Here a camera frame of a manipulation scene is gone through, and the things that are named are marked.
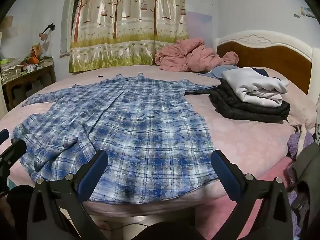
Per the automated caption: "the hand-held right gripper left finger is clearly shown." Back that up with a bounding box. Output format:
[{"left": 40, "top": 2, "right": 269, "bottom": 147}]
[{"left": 26, "top": 150, "right": 109, "bottom": 240}]

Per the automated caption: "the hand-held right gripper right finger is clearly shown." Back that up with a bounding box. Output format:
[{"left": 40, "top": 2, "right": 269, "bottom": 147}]
[{"left": 211, "top": 149, "right": 293, "bottom": 240}]

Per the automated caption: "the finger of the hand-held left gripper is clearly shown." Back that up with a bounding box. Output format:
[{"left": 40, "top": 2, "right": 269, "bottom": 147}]
[{"left": 0, "top": 129, "right": 27, "bottom": 165}]

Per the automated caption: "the blue plaid shirt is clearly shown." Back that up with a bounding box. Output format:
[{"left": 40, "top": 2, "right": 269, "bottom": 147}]
[{"left": 11, "top": 73, "right": 222, "bottom": 203}]

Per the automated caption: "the carved wooden desk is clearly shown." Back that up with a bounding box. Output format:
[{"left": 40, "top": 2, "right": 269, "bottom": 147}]
[{"left": 2, "top": 64, "right": 57, "bottom": 110}]

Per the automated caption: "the purple fluffy cloth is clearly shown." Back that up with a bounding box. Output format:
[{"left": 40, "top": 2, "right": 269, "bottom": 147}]
[{"left": 286, "top": 131, "right": 315, "bottom": 230}]

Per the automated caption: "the stack of papers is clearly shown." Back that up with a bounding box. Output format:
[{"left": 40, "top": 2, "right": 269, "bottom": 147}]
[{"left": 0, "top": 57, "right": 25, "bottom": 85}]

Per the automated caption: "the dark olive jacket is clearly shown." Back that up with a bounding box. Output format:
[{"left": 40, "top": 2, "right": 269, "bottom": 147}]
[{"left": 291, "top": 142, "right": 320, "bottom": 240}]

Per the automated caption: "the pile of books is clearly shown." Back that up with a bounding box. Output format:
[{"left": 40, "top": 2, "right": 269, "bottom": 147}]
[{"left": 37, "top": 56, "right": 54, "bottom": 68}]

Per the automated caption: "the white folded garment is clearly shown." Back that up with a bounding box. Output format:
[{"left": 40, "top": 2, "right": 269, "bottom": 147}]
[{"left": 221, "top": 67, "right": 289, "bottom": 108}]

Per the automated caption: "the orange paper bag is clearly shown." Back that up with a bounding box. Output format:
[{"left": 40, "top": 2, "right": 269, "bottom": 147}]
[{"left": 31, "top": 44, "right": 43, "bottom": 57}]

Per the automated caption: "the pink pillow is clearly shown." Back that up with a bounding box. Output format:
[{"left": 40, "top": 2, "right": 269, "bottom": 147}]
[{"left": 281, "top": 79, "right": 319, "bottom": 130}]

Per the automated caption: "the blue pillow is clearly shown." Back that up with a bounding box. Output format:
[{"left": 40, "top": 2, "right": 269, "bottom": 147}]
[{"left": 197, "top": 65, "right": 238, "bottom": 79}]

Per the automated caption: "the navy folded garment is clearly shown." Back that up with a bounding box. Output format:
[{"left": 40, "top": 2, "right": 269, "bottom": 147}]
[{"left": 251, "top": 67, "right": 270, "bottom": 77}]

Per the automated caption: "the pink quilt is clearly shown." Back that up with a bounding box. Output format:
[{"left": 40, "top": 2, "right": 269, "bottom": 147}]
[{"left": 154, "top": 38, "right": 239, "bottom": 73}]

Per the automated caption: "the white and wooden headboard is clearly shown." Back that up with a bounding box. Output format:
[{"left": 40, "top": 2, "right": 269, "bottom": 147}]
[{"left": 212, "top": 31, "right": 320, "bottom": 102}]

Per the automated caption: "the white framed window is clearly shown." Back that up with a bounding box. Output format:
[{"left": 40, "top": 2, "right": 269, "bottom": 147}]
[{"left": 66, "top": 0, "right": 83, "bottom": 53}]

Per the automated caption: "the tree print curtain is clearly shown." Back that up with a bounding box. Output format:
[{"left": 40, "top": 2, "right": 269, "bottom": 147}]
[{"left": 69, "top": 0, "right": 190, "bottom": 73}]

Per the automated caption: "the pink wall lamp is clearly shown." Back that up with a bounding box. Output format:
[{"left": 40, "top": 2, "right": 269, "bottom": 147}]
[{"left": 38, "top": 23, "right": 56, "bottom": 42}]

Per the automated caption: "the pale wall poster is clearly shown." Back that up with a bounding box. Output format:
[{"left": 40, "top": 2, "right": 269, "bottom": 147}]
[{"left": 186, "top": 11, "right": 213, "bottom": 40}]

